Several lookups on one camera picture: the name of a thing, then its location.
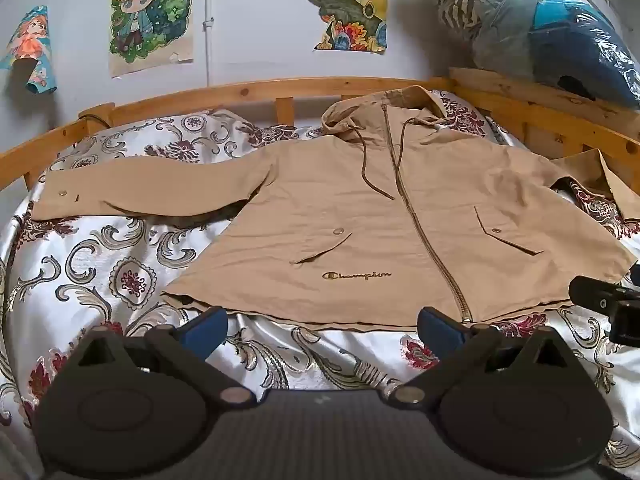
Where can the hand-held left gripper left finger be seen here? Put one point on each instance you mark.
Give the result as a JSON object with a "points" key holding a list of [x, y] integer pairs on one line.
{"points": [[206, 329]]}

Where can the white floral patterned bedspread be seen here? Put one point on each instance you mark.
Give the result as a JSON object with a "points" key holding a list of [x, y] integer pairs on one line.
{"points": [[115, 270]]}

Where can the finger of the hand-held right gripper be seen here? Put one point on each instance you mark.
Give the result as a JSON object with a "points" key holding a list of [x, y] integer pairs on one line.
{"points": [[592, 294]]}

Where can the curled orange blue wall poster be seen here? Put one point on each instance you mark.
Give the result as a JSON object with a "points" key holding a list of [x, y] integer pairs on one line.
{"points": [[30, 50]]}

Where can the wooden bed frame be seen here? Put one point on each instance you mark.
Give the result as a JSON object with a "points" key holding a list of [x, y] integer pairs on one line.
{"points": [[505, 97]]}

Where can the colourful landscape wall poster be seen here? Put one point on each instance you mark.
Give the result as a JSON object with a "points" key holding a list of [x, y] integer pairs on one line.
{"points": [[347, 5]]}

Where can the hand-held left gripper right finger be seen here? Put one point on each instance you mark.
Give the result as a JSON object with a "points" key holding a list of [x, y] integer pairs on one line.
{"points": [[439, 330]]}

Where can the cartoon character wall poster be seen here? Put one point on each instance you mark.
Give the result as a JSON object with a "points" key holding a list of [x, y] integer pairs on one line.
{"points": [[147, 15]]}

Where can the clear plastic bag of clothes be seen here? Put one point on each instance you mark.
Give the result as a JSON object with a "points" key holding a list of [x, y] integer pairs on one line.
{"points": [[540, 20]]}

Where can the tan hooded zip jacket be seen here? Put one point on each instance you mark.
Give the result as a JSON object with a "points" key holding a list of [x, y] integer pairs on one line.
{"points": [[350, 210]]}

